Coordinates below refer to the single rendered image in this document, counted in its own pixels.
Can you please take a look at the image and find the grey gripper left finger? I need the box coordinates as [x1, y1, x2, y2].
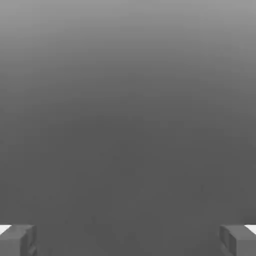
[0, 224, 38, 256]

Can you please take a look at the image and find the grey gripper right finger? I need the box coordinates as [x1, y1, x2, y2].
[218, 224, 256, 256]

